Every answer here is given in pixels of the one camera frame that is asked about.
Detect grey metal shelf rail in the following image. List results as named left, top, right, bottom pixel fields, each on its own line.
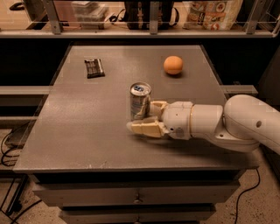
left=0, top=0, right=280, bottom=39

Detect grey drawer cabinet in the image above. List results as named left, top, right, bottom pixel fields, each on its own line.
left=15, top=45, right=257, bottom=224

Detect black cable on right floor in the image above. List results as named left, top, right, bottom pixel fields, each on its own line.
left=234, top=168, right=261, bottom=224

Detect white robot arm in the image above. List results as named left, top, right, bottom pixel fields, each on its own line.
left=127, top=94, right=280, bottom=154

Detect round drawer knob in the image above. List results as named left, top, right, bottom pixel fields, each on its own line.
left=133, top=194, right=143, bottom=205

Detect clear plastic container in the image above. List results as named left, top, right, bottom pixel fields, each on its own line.
left=71, top=1, right=109, bottom=30

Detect black backpack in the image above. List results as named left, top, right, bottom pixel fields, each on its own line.
left=109, top=0, right=179, bottom=30

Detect black cables on left floor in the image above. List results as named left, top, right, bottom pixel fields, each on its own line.
left=0, top=122, right=43, bottom=224

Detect orange fruit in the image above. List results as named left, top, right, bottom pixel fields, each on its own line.
left=164, top=56, right=183, bottom=75

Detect printed snack bag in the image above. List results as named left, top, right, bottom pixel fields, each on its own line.
left=184, top=0, right=243, bottom=31

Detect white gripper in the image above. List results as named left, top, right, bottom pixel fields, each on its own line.
left=126, top=101, right=193, bottom=140

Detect silver blue redbull can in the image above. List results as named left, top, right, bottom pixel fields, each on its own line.
left=129, top=82, right=151, bottom=120

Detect dark snack bar wrapper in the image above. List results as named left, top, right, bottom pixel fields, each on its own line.
left=84, top=59, right=105, bottom=79

